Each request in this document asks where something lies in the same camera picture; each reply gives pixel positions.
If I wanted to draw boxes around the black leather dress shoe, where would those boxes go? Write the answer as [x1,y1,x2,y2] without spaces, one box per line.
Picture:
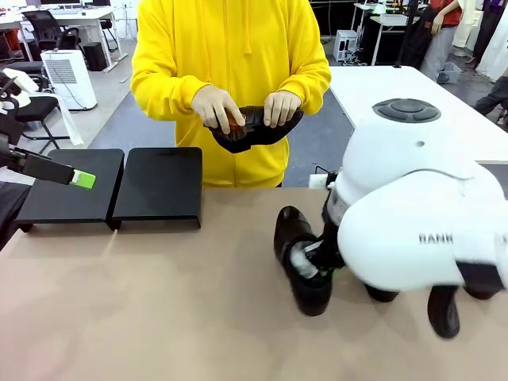
[272,205,333,318]

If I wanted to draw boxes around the white office desk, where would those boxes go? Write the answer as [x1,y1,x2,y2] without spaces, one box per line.
[0,7,120,73]

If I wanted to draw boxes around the black pointed dress shoe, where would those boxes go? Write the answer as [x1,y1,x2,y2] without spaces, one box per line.
[364,283,401,303]

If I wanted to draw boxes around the white desk with metal legs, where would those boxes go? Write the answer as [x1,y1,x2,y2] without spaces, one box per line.
[352,2,421,67]

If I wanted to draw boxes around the person's left hand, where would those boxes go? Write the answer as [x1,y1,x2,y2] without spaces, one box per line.
[263,90,303,129]

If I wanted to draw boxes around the white air purifier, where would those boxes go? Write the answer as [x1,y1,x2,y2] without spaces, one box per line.
[40,49,98,112]

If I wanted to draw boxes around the person's yellow hoodie torso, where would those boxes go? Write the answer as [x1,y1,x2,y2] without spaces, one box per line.
[130,0,333,188]

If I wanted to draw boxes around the black chair with metal legs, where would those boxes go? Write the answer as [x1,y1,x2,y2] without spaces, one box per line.
[7,61,72,144]

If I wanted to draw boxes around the person's right hand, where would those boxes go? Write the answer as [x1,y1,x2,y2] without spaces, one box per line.
[191,84,247,136]

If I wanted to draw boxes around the person in dark trousers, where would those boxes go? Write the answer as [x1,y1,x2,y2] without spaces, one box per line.
[474,75,508,126]

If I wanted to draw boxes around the black computer tower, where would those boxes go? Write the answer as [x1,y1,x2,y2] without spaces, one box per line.
[82,41,108,72]

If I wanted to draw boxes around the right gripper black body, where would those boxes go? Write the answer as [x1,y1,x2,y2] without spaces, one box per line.
[317,210,344,261]

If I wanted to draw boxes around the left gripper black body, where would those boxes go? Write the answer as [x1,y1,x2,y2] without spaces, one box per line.
[0,133,29,175]

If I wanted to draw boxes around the white computer case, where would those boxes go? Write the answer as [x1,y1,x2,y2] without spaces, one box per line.
[335,29,361,64]

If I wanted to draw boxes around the person in red top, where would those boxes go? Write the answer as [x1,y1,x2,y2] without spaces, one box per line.
[419,0,465,83]

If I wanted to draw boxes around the person's right forearm yellow sleeve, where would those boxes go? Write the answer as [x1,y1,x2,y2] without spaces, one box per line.
[130,73,214,122]

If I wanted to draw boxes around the black metal shoe stand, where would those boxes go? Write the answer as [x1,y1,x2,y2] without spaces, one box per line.
[106,146,203,231]
[14,148,125,233]

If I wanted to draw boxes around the white power strip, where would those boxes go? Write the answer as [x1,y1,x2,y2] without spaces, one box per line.
[308,172,338,190]

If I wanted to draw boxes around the white draped cloth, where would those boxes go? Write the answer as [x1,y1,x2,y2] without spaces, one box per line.
[50,91,85,146]

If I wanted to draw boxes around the black chunky loafer shoe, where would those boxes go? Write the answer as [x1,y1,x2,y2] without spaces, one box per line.
[202,105,305,155]

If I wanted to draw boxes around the person's left forearm yellow sleeve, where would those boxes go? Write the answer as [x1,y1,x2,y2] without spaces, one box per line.
[287,65,333,108]

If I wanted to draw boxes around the black office chair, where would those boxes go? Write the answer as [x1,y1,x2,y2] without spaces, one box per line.
[21,10,83,60]

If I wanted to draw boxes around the grey plastic bin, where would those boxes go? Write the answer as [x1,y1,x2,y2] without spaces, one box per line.
[437,61,464,84]

